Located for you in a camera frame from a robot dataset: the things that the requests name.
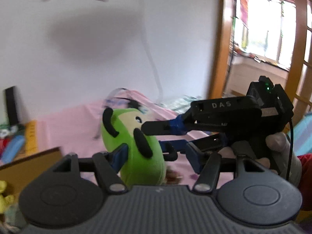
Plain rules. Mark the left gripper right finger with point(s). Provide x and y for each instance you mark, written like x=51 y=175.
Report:
x=206 y=165

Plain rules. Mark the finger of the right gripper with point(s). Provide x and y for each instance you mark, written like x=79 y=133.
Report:
x=178 y=126
x=208 y=144

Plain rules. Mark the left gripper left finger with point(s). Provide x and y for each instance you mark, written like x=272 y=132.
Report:
x=107 y=166

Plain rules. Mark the green pea plush toy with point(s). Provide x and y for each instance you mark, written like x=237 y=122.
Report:
x=145 y=164

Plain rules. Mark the gloved right hand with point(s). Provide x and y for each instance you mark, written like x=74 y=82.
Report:
x=280 y=147

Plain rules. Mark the pink floral bed sheet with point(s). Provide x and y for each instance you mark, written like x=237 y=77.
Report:
x=75 y=129

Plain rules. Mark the black charger adapter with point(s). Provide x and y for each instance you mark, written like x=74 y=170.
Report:
x=133 y=104

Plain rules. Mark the yellow book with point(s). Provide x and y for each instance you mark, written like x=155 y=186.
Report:
x=31 y=145

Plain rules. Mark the brown cardboard box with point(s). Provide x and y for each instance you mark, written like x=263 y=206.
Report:
x=20 y=173

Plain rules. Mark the blue oval plush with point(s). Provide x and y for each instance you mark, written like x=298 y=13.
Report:
x=12 y=149

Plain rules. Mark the lime green plush toy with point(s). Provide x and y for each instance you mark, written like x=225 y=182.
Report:
x=6 y=200

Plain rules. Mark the black phone on stand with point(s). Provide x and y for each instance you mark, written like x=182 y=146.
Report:
x=11 y=107

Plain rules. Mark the wooden door frame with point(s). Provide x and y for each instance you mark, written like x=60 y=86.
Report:
x=222 y=48

